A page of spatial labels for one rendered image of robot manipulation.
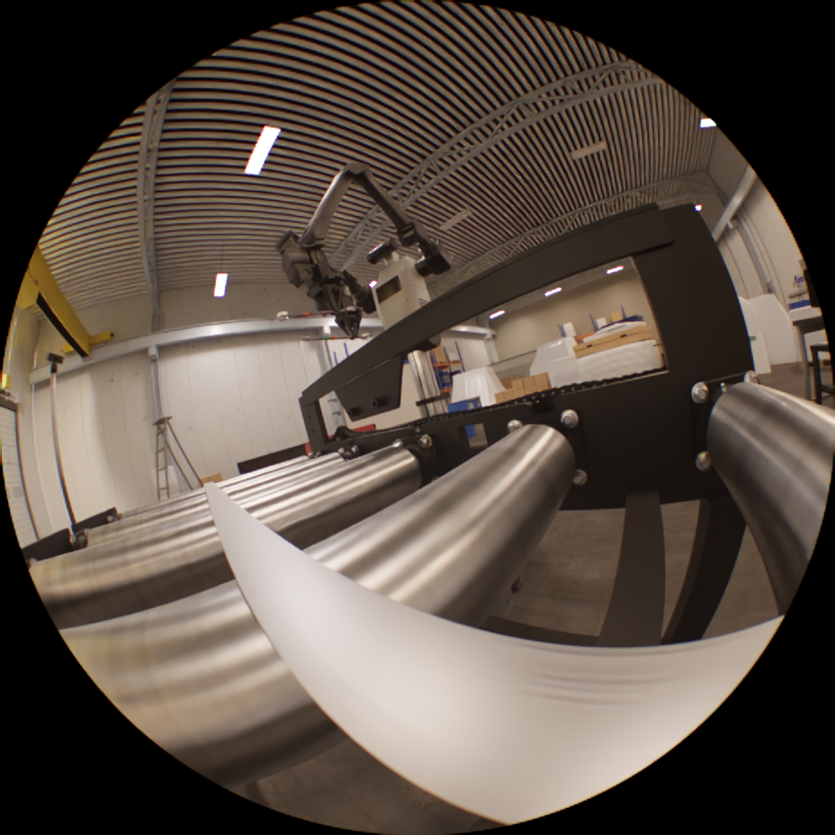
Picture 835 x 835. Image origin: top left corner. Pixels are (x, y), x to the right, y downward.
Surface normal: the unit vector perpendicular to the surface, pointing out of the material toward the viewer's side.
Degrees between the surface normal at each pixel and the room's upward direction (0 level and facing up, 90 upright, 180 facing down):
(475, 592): 76
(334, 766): 0
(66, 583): 65
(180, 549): 59
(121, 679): 36
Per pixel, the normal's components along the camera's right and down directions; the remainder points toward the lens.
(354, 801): -0.26, -0.96
